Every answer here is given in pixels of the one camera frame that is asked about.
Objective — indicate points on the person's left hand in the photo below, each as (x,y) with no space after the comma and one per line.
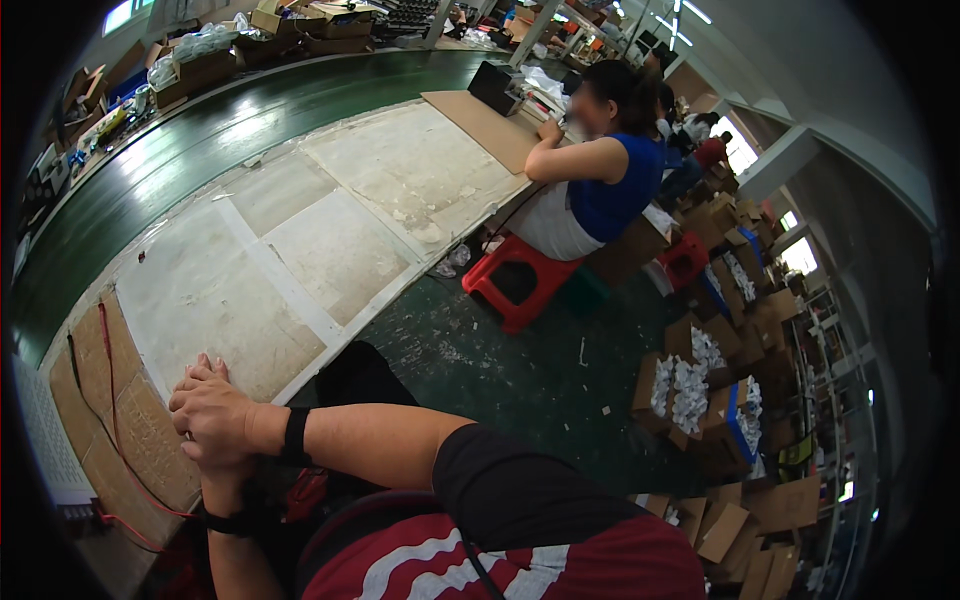
(225,484)

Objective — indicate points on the person's right hand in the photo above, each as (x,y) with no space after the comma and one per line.
(221,416)

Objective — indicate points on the person's right fingers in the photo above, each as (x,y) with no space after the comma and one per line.
(180,420)

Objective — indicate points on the person's left fingers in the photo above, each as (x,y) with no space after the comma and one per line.
(206,367)

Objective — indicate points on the brown cardboard table mat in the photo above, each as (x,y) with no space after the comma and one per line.
(142,435)

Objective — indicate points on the black wrist band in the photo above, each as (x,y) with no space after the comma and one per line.
(295,436)
(229,521)

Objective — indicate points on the white perforated tray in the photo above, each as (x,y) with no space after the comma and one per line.
(45,427)

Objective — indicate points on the red plastic stool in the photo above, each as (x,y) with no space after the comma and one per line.
(517,281)
(684,259)
(307,493)

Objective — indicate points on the person's legs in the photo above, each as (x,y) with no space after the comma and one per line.
(360,379)

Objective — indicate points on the green conveyor belt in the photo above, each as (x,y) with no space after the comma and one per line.
(180,150)

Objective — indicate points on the clear plastic bag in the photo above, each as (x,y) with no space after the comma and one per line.
(452,260)

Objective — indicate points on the row of cartons beside conveyor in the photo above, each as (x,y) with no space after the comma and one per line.
(247,45)

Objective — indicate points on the person's body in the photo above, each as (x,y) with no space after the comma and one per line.
(525,525)

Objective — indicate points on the brown cardboard sheet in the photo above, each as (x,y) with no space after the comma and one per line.
(487,127)

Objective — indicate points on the black box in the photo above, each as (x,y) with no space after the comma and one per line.
(495,86)

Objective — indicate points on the heap of cartons with white parts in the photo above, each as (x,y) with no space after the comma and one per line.
(720,352)

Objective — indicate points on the heap of flat brown cartons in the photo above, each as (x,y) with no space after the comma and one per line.
(739,536)

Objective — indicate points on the metal storage rack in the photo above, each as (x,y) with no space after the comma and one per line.
(832,405)

